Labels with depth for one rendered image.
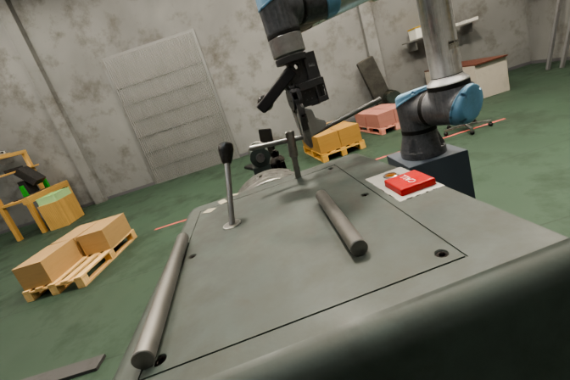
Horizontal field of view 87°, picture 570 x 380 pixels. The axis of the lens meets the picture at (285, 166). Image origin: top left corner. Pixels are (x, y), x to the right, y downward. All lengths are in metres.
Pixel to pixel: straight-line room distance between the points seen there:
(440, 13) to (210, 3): 7.97
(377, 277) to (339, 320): 0.07
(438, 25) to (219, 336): 0.90
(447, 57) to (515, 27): 9.84
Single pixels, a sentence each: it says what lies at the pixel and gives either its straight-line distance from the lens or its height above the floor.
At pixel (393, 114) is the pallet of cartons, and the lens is 6.38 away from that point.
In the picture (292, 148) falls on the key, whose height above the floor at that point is 1.33.
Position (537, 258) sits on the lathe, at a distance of 0.37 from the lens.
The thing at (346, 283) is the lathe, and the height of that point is 1.25.
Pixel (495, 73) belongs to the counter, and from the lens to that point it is 7.72.
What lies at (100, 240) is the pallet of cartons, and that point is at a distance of 4.83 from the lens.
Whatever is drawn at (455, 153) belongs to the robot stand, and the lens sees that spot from 1.14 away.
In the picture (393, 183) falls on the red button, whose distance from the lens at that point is 0.53.
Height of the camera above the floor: 1.47
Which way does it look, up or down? 14 degrees down
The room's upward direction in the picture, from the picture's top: 18 degrees counter-clockwise
